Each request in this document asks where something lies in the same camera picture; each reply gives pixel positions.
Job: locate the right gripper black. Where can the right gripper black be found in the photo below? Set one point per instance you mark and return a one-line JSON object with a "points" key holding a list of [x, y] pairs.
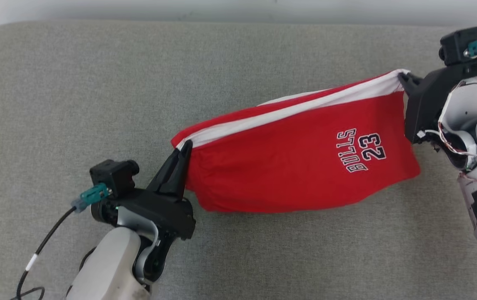
{"points": [[425, 108]]}

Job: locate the red and white basketball shorts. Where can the red and white basketball shorts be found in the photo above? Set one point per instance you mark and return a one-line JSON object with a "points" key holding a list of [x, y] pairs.
{"points": [[284, 166]]}

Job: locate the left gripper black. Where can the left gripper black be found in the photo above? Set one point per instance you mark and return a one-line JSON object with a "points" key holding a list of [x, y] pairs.
{"points": [[171, 212]]}

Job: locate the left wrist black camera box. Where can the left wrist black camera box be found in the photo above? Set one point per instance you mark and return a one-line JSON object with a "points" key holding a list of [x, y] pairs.
{"points": [[111, 175]]}

